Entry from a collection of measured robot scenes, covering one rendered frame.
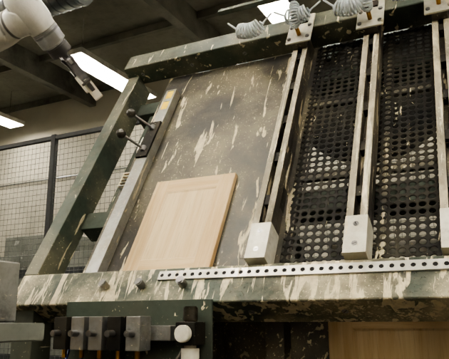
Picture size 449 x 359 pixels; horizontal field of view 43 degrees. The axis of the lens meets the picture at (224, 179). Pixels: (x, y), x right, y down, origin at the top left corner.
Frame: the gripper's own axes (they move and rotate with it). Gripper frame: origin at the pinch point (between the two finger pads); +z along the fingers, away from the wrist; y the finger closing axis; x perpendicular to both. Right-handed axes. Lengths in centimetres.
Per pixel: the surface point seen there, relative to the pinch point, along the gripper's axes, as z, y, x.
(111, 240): 36, -27, 28
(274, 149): 38, -45, -32
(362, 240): 46, -94, -24
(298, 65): 36, -15, -66
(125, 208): 34.5, -17.0, 17.5
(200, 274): 41, -66, 13
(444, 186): 48, -97, -50
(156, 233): 40, -35, 15
